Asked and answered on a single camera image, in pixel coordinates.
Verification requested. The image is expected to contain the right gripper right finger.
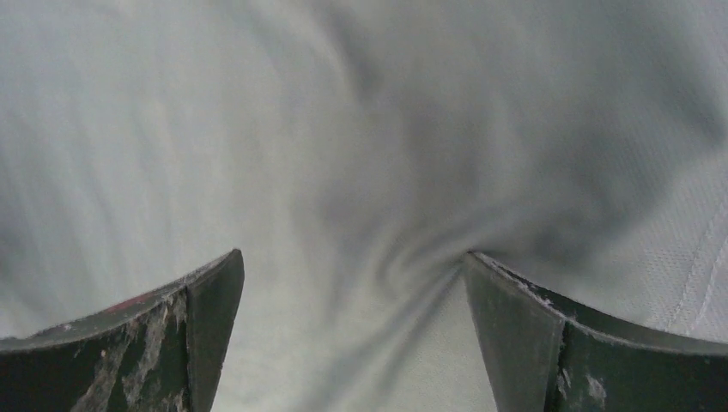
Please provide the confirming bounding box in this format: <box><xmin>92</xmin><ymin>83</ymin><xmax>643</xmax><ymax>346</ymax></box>
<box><xmin>463</xmin><ymin>252</ymin><xmax>727</xmax><ymax>412</ymax></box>

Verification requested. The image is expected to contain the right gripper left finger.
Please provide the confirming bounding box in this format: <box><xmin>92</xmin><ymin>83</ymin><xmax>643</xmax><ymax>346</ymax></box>
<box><xmin>1</xmin><ymin>250</ymin><xmax>245</xmax><ymax>411</ymax></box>

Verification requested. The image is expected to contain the dark grey t-shirt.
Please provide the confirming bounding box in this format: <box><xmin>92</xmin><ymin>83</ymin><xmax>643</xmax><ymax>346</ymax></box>
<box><xmin>1</xmin><ymin>1</ymin><xmax>727</xmax><ymax>411</ymax></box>

